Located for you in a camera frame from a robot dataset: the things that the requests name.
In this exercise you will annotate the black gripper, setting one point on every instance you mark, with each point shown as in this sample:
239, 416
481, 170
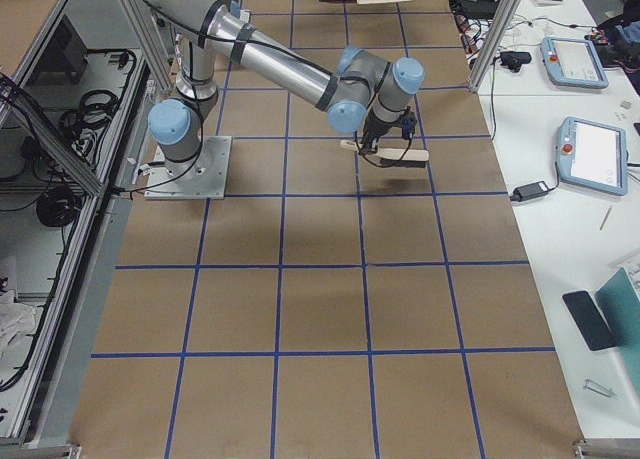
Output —
373, 130

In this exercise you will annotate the beige hand brush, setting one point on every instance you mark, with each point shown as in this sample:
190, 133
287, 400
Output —
390, 157

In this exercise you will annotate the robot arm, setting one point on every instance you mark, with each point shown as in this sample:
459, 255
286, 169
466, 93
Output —
366, 96

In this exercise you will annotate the black webcam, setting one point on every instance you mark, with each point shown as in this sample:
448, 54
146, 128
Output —
514, 60

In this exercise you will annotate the black power adapter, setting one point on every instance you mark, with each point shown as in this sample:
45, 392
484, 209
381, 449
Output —
531, 191

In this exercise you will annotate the teach pendant far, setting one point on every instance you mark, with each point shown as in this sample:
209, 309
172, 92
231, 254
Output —
573, 63

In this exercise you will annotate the teach pendant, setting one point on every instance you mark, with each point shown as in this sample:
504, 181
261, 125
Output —
573, 63
592, 155

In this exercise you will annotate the teach pendant near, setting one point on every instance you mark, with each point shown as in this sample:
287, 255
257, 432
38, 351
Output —
592, 155

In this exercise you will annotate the teal folder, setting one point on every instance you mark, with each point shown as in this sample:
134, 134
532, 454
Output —
618, 300

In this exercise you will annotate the black smartphone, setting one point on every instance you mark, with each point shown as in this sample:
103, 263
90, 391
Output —
589, 320

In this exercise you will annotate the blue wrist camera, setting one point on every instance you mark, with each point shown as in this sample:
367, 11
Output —
407, 123

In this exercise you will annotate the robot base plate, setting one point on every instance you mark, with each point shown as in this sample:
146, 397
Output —
206, 179

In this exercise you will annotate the aluminium frame post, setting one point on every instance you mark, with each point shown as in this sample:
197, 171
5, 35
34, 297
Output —
502, 18

